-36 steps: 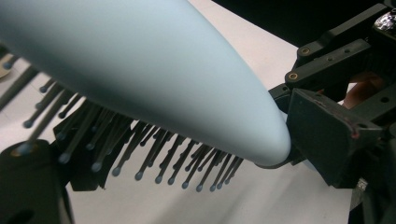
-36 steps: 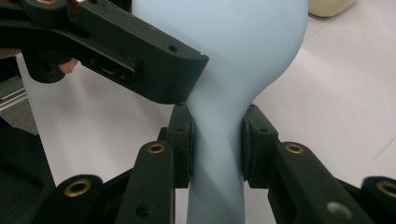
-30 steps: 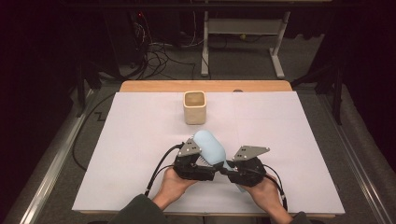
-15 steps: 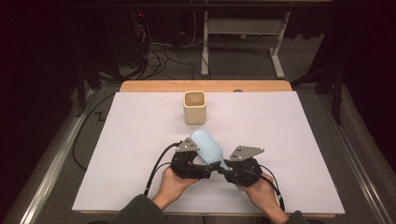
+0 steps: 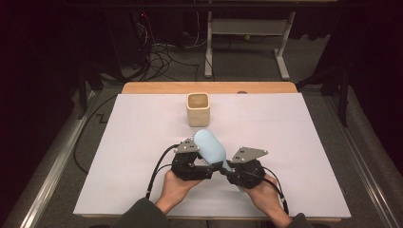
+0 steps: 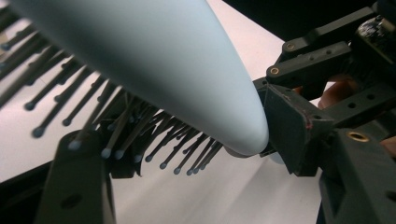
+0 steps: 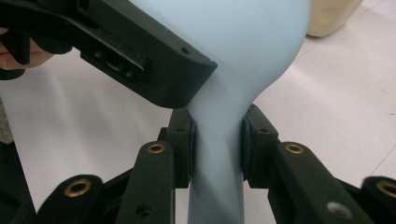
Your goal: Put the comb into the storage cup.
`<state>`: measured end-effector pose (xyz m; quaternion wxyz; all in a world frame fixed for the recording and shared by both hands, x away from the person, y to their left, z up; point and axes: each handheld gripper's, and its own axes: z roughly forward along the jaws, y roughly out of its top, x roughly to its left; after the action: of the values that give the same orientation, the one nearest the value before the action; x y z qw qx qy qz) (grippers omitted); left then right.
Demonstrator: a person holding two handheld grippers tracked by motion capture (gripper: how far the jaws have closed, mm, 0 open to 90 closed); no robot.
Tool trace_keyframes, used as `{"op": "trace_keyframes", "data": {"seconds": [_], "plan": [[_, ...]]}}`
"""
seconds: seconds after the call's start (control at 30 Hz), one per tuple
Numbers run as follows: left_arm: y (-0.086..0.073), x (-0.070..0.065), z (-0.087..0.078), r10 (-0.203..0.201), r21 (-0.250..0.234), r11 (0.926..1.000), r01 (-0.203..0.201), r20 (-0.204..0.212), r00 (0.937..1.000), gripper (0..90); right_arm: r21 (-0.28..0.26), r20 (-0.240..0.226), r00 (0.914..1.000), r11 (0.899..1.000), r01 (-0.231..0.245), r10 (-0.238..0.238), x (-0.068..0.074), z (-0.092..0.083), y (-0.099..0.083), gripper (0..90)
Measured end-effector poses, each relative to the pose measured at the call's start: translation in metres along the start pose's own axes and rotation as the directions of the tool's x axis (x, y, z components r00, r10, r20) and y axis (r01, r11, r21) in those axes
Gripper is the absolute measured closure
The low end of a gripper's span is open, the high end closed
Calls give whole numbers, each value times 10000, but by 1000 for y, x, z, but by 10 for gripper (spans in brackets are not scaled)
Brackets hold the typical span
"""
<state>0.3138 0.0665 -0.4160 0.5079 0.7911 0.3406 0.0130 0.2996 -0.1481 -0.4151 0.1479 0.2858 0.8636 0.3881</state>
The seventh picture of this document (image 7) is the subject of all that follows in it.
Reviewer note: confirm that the beige square cup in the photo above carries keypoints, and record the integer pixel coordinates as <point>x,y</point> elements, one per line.
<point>330,15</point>

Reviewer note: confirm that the light blue hairbrush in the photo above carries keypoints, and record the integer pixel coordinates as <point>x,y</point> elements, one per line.
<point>243,46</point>

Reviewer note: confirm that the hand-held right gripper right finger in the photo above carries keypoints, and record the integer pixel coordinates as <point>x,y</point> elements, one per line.
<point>260,146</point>

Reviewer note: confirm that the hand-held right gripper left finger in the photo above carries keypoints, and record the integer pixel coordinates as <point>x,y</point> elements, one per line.
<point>180,146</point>

